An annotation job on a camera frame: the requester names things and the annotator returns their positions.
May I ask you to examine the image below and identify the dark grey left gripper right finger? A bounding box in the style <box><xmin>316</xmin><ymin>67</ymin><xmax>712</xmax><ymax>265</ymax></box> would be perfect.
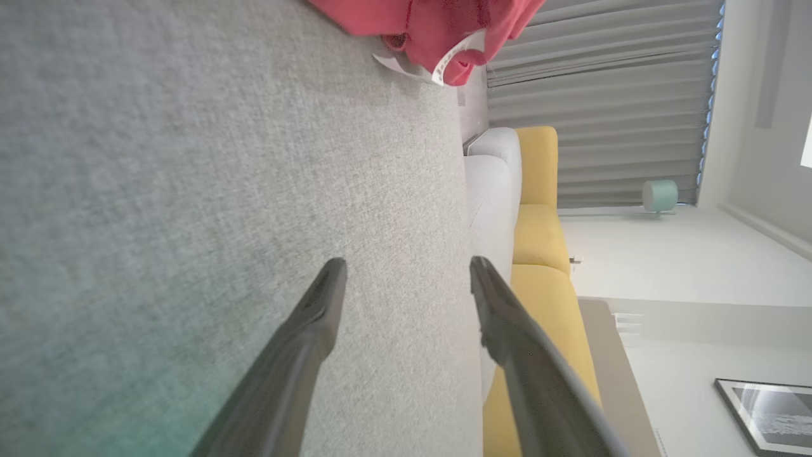
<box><xmin>469</xmin><ymin>256</ymin><xmax>632</xmax><ymax>457</ymax></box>

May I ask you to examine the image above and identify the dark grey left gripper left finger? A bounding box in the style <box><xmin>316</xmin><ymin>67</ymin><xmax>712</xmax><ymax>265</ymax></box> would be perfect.
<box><xmin>190</xmin><ymin>257</ymin><xmax>348</xmax><ymax>457</ymax></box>

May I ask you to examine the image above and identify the red Bulls basketball jersey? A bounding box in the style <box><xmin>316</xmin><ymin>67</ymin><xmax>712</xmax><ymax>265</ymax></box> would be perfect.
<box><xmin>309</xmin><ymin>0</ymin><xmax>546</xmax><ymax>87</ymax></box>

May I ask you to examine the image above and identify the beige ledge behind sofa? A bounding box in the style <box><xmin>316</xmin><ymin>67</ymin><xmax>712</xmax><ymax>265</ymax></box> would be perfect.
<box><xmin>577</xmin><ymin>297</ymin><xmax>664</xmax><ymax>457</ymax></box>

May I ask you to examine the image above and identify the light grey sofa section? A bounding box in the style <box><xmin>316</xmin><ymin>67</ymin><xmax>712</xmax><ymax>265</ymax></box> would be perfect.
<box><xmin>463</xmin><ymin>127</ymin><xmax>523</xmax><ymax>404</ymax></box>

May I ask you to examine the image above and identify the large grey fabric sofa seat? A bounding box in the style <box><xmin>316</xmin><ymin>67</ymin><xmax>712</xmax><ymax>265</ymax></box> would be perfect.
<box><xmin>0</xmin><ymin>0</ymin><xmax>486</xmax><ymax>457</ymax></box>

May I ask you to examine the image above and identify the black framed picture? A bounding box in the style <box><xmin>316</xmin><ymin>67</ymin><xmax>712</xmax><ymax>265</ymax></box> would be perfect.
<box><xmin>714</xmin><ymin>378</ymin><xmax>812</xmax><ymax>457</ymax></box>

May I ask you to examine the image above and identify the grey pleated curtain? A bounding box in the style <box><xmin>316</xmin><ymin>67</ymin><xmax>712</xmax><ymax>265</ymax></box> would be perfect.
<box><xmin>485</xmin><ymin>0</ymin><xmax>725</xmax><ymax>209</ymax></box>

